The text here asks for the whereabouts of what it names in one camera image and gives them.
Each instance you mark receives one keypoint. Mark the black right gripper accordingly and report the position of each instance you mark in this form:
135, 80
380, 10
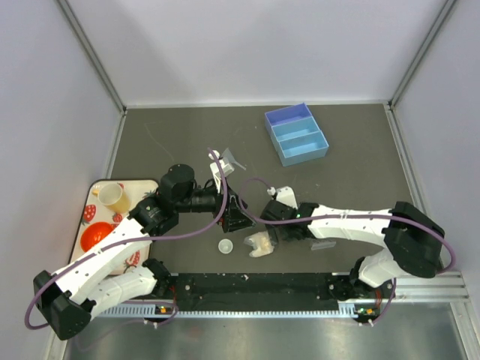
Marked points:
273, 233

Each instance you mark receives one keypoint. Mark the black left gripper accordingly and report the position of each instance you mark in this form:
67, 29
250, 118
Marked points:
235, 218

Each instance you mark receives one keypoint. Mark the clear bag of cotton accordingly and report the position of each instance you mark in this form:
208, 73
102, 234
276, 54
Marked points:
262, 244

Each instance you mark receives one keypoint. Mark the clear acrylic test tube rack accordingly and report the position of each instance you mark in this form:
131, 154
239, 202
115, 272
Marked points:
322, 245

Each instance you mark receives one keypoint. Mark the clear plastic funnel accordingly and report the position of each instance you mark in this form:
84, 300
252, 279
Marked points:
234, 157

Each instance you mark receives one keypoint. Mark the blue compartment organizer box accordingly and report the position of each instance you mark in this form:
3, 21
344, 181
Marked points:
295, 134

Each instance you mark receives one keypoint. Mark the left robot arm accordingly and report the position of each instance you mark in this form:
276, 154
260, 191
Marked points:
72, 296

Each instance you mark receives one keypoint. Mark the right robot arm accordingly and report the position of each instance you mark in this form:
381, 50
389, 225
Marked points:
410, 241

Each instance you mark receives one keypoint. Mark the small white plastic cup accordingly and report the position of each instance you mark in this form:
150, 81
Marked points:
225, 246

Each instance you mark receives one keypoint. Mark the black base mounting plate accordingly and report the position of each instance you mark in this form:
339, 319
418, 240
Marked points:
260, 291

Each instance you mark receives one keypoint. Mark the cream ceramic mug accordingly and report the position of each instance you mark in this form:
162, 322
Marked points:
113, 197

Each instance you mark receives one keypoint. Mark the strawberry pattern tray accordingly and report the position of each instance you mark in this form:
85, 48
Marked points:
93, 212

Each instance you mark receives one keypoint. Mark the orange plastic bowl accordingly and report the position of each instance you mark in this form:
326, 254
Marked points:
94, 233

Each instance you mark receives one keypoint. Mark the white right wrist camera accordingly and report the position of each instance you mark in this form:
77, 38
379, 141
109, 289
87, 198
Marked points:
284, 195

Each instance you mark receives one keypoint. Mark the grey slotted cable duct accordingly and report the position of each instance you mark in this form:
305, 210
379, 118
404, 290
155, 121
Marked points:
156, 311

